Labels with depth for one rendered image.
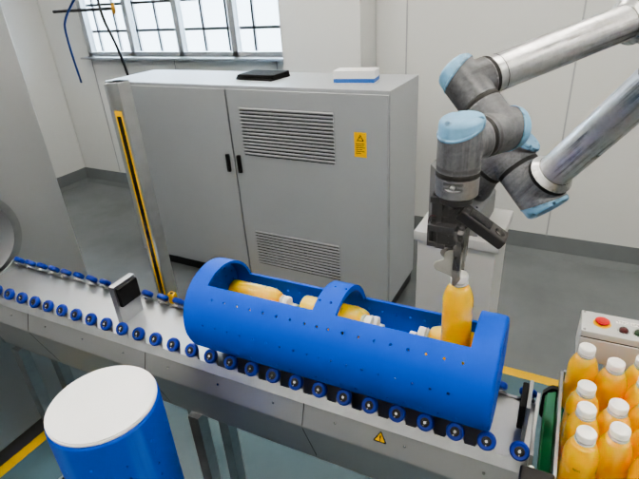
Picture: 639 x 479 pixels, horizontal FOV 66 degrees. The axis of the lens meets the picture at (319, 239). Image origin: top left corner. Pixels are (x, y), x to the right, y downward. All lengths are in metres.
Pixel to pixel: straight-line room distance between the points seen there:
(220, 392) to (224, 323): 0.29
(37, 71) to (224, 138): 3.42
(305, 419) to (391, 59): 3.08
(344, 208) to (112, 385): 1.93
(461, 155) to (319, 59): 3.01
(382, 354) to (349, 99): 1.84
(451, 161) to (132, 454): 1.03
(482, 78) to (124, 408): 1.16
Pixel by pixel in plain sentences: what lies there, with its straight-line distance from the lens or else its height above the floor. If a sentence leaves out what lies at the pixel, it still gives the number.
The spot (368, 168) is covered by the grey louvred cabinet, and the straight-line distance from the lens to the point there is 2.88.
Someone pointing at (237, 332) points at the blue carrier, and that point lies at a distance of 1.41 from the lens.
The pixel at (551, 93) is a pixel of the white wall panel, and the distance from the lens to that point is 3.86.
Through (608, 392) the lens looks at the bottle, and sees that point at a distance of 1.45.
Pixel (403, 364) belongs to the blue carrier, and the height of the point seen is 1.16.
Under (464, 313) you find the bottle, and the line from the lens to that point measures 1.20.
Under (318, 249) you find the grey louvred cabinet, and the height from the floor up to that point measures 0.41.
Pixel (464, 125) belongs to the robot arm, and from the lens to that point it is 1.01.
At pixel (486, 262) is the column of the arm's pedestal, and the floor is 1.01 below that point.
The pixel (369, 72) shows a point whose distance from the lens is 2.93.
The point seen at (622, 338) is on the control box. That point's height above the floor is 1.10.
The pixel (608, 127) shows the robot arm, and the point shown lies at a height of 1.57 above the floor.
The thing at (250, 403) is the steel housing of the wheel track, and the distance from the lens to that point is 1.59.
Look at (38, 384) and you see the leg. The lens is 2.69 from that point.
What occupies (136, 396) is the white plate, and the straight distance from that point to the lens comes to 1.44.
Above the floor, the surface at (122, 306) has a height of 1.01.
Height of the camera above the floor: 1.97
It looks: 27 degrees down
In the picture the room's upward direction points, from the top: 4 degrees counter-clockwise
